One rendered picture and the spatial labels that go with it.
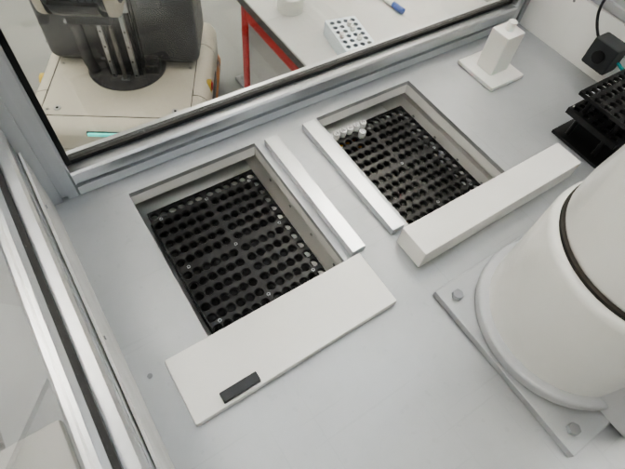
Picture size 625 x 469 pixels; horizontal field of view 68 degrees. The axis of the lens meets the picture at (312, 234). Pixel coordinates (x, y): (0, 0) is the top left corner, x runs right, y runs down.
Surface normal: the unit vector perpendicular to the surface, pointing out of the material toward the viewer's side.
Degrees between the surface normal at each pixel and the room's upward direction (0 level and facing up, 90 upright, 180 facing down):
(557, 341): 90
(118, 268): 0
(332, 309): 0
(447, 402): 0
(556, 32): 90
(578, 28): 90
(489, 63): 90
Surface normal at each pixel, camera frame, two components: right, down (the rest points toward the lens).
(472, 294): 0.09, -0.54
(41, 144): 0.55, 0.73
